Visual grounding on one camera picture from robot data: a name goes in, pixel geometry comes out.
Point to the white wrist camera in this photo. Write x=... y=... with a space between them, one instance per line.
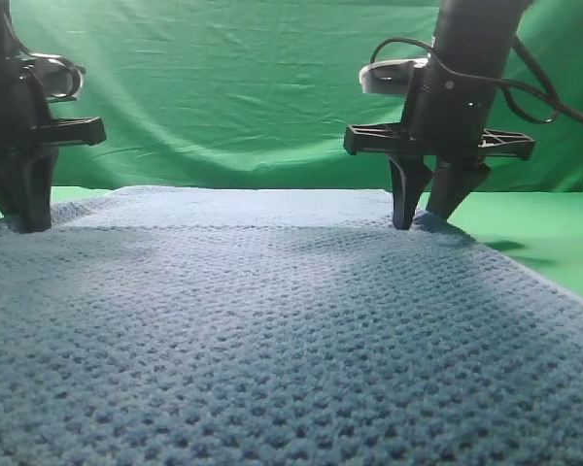
x=60 y=78
x=390 y=77

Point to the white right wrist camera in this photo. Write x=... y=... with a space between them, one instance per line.
x=60 y=78

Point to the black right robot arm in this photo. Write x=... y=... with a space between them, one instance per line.
x=30 y=137

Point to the blue waffle-weave towel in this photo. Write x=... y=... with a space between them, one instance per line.
x=181 y=326

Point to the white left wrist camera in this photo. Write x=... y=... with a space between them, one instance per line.
x=390 y=77

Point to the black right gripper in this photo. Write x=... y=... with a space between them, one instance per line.
x=29 y=141

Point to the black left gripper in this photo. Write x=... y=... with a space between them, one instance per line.
x=444 y=116

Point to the green backdrop cloth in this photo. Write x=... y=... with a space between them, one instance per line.
x=224 y=93

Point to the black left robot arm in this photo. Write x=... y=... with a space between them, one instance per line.
x=472 y=40

